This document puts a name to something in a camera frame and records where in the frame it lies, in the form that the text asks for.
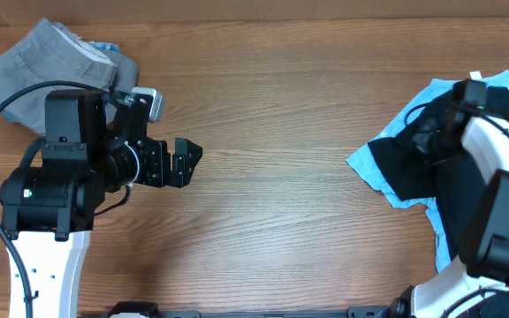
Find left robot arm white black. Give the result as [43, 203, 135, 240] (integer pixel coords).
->
[0, 87, 202, 317]

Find folded blue white cloth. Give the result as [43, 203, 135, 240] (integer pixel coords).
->
[88, 42, 120, 52]

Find black t-shirt in pile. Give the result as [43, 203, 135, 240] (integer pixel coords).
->
[368, 87, 509, 258]

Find folded grey trousers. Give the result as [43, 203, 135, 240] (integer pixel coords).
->
[0, 17, 141, 137]

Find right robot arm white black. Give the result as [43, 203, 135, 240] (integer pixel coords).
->
[371, 79, 509, 317]

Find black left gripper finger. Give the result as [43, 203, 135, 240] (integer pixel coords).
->
[170, 154, 193, 188]
[173, 138, 202, 175]

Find light blue t-shirt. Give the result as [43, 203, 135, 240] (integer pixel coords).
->
[346, 70, 509, 272]

